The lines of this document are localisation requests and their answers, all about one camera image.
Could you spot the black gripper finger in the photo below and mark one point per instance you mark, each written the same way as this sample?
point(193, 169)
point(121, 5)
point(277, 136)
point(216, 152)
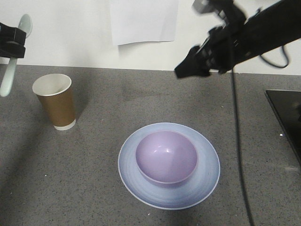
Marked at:
point(12, 34)
point(9, 50)

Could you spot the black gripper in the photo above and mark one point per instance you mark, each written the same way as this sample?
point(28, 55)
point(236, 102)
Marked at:
point(223, 48)

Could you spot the light green plastic spoon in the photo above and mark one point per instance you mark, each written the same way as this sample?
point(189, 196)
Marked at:
point(25, 24)

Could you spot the brown paper cup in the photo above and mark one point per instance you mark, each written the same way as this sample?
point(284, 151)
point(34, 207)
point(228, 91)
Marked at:
point(55, 95)

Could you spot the purple plastic bowl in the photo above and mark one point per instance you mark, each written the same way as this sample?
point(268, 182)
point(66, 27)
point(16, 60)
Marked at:
point(166, 158)

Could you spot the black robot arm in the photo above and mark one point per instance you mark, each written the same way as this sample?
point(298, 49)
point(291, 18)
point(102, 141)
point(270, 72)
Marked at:
point(271, 28)

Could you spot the light blue plate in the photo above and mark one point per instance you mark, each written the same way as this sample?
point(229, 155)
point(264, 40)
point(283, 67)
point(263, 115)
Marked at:
point(183, 195)

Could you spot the white paper sheet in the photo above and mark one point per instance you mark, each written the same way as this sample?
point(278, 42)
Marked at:
point(135, 21)

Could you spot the black induction cooktop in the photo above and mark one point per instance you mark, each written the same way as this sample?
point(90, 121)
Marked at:
point(286, 105)

